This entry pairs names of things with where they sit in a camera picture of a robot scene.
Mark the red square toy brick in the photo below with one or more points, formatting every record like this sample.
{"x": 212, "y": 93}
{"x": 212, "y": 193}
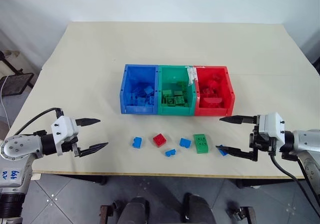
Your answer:
{"x": 160, "y": 140}

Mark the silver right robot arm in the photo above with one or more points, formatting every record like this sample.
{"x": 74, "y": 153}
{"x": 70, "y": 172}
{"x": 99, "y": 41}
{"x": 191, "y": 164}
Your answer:
{"x": 306, "y": 138}

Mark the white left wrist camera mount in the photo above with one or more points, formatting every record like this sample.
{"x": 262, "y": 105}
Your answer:
{"x": 65, "y": 126}

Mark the red half-round toy piece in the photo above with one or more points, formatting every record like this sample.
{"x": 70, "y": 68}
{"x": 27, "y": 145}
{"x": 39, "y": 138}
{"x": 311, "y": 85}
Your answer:
{"x": 213, "y": 102}

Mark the green plastic storage bin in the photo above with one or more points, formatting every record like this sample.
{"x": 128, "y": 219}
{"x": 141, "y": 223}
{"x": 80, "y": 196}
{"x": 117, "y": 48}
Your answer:
{"x": 172, "y": 77}

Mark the long green toy brick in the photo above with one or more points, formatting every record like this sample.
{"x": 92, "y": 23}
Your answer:
{"x": 201, "y": 143}

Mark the small blue toy brick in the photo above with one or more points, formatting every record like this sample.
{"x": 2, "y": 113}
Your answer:
{"x": 137, "y": 142}
{"x": 223, "y": 153}
{"x": 185, "y": 143}
{"x": 170, "y": 153}

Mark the rusty metal bracket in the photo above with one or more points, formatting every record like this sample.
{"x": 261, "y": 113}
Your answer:
{"x": 241, "y": 210}
{"x": 108, "y": 212}

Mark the white torn tape label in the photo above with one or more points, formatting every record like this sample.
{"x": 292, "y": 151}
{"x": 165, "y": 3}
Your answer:
{"x": 192, "y": 75}

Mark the blue plastic storage bin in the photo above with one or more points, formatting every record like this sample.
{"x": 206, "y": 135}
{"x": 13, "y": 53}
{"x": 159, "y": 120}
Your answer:
{"x": 140, "y": 78}

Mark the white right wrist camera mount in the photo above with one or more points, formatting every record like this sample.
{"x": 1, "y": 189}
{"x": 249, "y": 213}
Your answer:
{"x": 272, "y": 126}

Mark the large green toy brick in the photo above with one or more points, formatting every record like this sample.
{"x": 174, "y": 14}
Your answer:
{"x": 179, "y": 101}

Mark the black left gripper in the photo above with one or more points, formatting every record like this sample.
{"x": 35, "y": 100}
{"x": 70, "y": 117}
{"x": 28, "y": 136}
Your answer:
{"x": 68, "y": 145}

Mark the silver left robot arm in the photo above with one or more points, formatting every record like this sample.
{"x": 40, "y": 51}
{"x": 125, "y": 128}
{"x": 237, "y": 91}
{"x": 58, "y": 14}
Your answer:
{"x": 17, "y": 146}

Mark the red plastic storage bin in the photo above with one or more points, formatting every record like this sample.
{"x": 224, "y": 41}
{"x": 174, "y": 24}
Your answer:
{"x": 227, "y": 93}

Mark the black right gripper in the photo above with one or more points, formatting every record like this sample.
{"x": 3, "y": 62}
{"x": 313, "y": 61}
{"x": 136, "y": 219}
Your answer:
{"x": 261, "y": 142}

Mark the black metal stand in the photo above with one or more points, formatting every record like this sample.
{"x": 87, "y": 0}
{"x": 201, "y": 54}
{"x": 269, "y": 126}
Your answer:
{"x": 15, "y": 83}

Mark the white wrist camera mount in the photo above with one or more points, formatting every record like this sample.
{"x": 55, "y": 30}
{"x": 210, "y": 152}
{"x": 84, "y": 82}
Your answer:
{"x": 65, "y": 126}
{"x": 272, "y": 126}

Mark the green toy brick round hole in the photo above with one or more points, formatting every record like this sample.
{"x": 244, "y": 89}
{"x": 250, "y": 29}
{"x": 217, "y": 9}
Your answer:
{"x": 169, "y": 101}

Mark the dark rounded shape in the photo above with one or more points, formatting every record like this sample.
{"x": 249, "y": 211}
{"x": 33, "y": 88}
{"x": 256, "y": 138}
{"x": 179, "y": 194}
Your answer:
{"x": 133, "y": 210}
{"x": 197, "y": 209}

